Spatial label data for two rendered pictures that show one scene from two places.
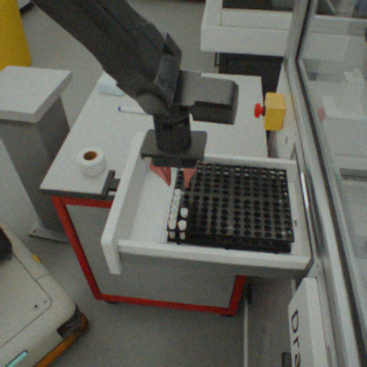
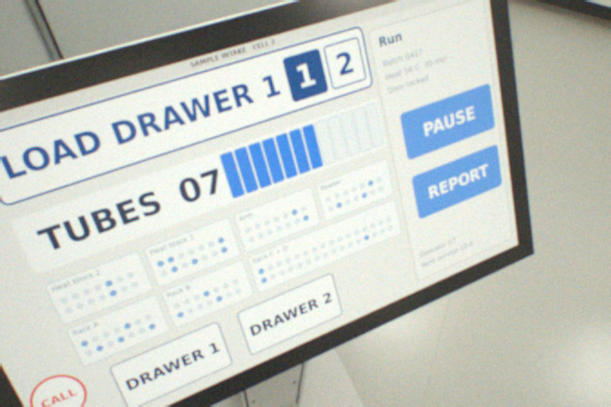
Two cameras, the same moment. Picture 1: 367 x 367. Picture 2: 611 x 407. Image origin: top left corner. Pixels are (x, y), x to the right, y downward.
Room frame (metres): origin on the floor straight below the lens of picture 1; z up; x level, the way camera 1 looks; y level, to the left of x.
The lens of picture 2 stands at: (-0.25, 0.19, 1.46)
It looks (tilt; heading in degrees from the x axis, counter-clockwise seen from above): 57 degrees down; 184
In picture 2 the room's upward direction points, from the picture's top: 5 degrees clockwise
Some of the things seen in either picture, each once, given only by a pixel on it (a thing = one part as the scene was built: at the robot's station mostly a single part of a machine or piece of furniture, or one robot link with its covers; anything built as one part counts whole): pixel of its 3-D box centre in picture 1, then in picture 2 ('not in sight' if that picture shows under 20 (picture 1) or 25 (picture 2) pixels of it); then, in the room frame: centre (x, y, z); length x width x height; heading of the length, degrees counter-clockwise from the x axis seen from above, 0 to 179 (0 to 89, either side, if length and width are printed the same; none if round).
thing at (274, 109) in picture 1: (272, 111); not in sight; (0.74, -0.23, 0.88); 0.07 x 0.05 x 0.07; 173
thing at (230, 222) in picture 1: (229, 207); not in sight; (0.43, -0.09, 0.87); 0.22 x 0.18 x 0.06; 83
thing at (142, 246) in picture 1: (233, 209); not in sight; (0.43, -0.10, 0.86); 0.40 x 0.26 x 0.06; 83
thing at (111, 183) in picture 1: (114, 184); not in sight; (0.45, 0.13, 0.91); 0.07 x 0.04 x 0.01; 173
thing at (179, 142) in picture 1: (173, 133); not in sight; (0.43, 0.02, 1.05); 0.10 x 0.07 x 0.07; 81
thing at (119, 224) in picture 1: (129, 197); not in sight; (0.45, 0.11, 0.87); 0.29 x 0.02 x 0.11; 173
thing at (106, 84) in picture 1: (118, 78); not in sight; (1.08, 0.23, 0.78); 0.15 x 0.10 x 0.04; 161
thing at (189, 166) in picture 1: (178, 165); not in sight; (0.43, 0.01, 0.98); 0.07 x 0.07 x 0.09; 81
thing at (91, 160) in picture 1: (91, 160); not in sight; (0.66, 0.24, 0.78); 0.07 x 0.07 x 0.04
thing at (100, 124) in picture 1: (172, 201); not in sight; (0.86, 0.04, 0.38); 0.62 x 0.58 x 0.76; 173
